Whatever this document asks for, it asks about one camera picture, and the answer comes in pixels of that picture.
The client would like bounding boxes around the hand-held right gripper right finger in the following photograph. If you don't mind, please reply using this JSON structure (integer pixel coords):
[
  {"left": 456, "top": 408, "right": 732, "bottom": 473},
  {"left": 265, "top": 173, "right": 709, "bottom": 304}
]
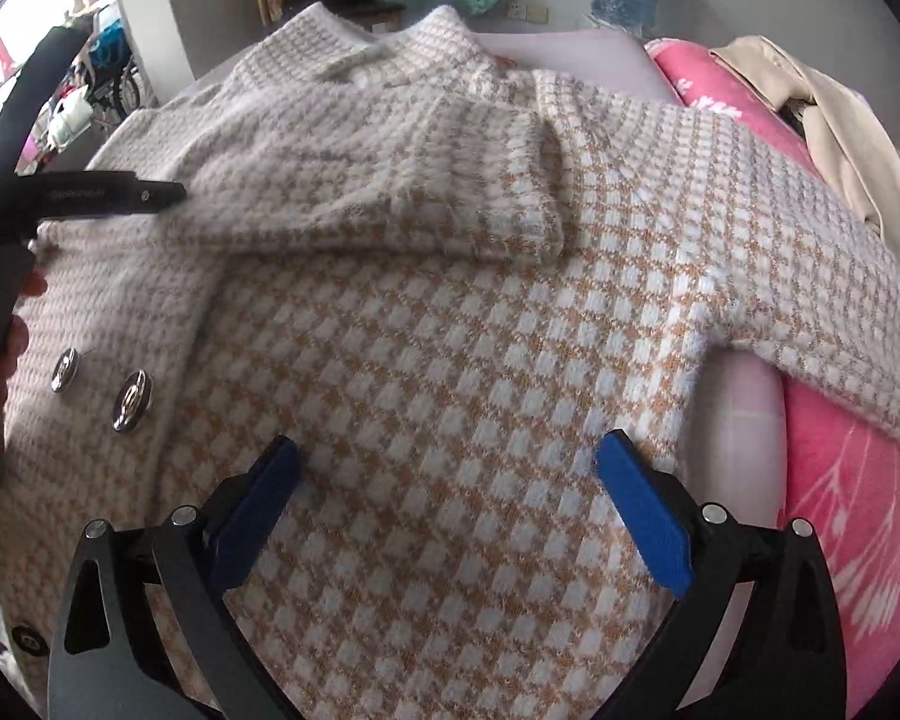
[{"left": 596, "top": 429, "right": 848, "bottom": 720}]

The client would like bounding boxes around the person's left hand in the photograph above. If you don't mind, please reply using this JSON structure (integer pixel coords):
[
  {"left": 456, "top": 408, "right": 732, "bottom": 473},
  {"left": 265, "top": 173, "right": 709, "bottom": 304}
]
[{"left": 0, "top": 270, "right": 48, "bottom": 410}]

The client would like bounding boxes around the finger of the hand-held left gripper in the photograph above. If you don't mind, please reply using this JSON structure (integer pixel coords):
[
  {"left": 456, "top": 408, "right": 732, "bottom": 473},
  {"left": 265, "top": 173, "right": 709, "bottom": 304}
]
[{"left": 135, "top": 178, "right": 189, "bottom": 213}]

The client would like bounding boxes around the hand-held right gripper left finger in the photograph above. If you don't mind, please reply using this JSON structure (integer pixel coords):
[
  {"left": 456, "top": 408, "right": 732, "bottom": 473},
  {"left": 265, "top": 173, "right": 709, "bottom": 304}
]
[{"left": 47, "top": 435, "right": 302, "bottom": 720}]

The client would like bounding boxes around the beige white houndstooth coat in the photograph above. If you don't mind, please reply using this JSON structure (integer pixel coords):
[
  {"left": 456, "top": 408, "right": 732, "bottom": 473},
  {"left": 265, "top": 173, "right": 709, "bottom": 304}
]
[{"left": 0, "top": 4, "right": 900, "bottom": 720}]

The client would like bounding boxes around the pink printed bed sheet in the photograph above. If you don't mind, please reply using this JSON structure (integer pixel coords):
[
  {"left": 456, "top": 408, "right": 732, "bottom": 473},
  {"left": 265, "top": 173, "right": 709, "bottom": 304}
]
[{"left": 150, "top": 28, "right": 792, "bottom": 720}]

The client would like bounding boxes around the beige garment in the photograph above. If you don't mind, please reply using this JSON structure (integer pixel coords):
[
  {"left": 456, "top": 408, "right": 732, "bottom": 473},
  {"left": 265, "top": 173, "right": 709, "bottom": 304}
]
[{"left": 709, "top": 36, "right": 900, "bottom": 278}]

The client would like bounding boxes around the white plastic bag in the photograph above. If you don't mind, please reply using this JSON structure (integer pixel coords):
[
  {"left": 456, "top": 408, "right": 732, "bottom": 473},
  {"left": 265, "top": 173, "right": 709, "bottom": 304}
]
[{"left": 45, "top": 86, "right": 95, "bottom": 147}]

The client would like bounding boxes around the bicycle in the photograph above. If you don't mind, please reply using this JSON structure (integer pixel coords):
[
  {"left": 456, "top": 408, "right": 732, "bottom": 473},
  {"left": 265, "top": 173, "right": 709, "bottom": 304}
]
[{"left": 67, "top": 7, "right": 155, "bottom": 121}]

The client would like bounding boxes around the pink patterned blanket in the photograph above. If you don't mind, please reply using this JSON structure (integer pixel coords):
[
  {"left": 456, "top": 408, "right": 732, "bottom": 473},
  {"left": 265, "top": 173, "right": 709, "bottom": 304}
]
[{"left": 645, "top": 37, "right": 900, "bottom": 720}]

